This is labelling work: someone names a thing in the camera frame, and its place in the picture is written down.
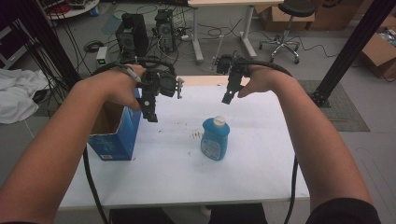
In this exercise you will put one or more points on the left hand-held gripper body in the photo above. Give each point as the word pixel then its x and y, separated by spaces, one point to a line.
pixel 163 84

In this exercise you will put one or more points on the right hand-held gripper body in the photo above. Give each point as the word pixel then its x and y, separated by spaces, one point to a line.
pixel 235 70

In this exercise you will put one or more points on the person's right hand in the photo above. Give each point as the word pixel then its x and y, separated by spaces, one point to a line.
pixel 267 79

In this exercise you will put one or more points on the person's left hand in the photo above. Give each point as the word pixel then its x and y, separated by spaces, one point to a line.
pixel 123 84

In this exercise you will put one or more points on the blue cardboard box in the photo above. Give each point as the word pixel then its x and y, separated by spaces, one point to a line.
pixel 124 137

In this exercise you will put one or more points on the blue bottle with white cap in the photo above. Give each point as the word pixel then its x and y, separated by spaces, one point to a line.
pixel 214 140

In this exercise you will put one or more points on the black computer tower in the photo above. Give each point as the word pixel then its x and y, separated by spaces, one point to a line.
pixel 165 29

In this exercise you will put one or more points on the black box-shaped device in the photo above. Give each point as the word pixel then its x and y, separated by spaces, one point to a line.
pixel 132 35

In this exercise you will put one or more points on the small white device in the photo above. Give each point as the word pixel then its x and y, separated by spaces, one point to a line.
pixel 101 56

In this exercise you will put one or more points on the white desk with wooden top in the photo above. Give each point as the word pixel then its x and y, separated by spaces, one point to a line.
pixel 218 3

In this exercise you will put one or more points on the black swivel stool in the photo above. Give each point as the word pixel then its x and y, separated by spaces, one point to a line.
pixel 291 25

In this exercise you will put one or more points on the person's dark trousers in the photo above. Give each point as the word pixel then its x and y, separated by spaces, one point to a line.
pixel 140 216

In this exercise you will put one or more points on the round white table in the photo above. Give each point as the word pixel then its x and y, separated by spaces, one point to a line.
pixel 79 11

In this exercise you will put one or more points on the grey floor mat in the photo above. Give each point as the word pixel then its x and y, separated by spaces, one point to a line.
pixel 345 112

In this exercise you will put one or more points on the white cloth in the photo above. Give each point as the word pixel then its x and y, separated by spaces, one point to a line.
pixel 17 93

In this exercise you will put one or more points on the open brown cardboard box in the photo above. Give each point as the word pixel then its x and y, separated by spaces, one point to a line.
pixel 378 53

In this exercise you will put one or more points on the person's dark sleeve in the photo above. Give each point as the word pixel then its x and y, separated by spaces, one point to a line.
pixel 345 213

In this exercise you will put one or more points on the black metal frame post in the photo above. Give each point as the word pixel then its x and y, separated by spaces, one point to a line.
pixel 351 46
pixel 53 43

